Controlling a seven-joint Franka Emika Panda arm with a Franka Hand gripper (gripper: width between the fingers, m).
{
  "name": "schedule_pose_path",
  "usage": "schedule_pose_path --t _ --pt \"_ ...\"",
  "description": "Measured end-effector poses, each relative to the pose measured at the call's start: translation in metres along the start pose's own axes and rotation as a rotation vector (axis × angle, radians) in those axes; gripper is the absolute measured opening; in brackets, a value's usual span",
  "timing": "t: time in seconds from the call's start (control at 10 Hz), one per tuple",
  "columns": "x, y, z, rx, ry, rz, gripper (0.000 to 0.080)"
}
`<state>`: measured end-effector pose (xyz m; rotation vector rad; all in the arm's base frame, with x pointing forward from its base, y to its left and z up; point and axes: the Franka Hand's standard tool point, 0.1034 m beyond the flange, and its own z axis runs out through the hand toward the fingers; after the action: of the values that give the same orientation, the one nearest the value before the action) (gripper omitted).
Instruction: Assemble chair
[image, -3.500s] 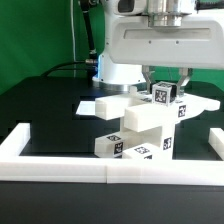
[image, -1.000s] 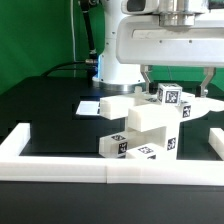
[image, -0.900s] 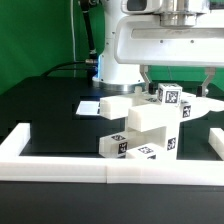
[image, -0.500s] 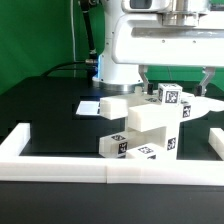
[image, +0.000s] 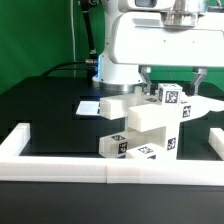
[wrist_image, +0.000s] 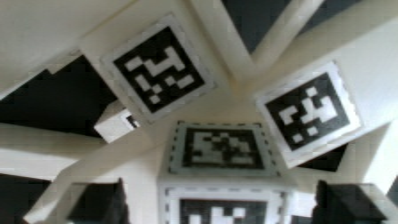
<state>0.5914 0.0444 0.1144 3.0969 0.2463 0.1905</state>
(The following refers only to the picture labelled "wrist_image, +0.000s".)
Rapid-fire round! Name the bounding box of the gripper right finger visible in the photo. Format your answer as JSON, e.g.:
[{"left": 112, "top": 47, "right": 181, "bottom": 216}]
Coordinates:
[{"left": 311, "top": 180, "right": 398, "bottom": 224}]

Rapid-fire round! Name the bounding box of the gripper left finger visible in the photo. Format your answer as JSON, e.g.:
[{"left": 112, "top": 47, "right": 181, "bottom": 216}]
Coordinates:
[{"left": 23, "top": 178, "right": 131, "bottom": 224}]

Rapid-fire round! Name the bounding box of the white tagged cube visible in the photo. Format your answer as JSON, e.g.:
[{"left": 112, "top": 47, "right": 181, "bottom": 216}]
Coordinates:
[{"left": 158, "top": 121, "right": 293, "bottom": 224}]

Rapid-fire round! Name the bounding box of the white chair back part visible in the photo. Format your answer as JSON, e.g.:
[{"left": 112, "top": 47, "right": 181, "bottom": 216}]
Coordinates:
[{"left": 0, "top": 0, "right": 398, "bottom": 186}]

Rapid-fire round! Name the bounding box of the white chair seat part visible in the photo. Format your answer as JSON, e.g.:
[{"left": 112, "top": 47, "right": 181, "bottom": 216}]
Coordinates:
[{"left": 0, "top": 123, "right": 154, "bottom": 224}]

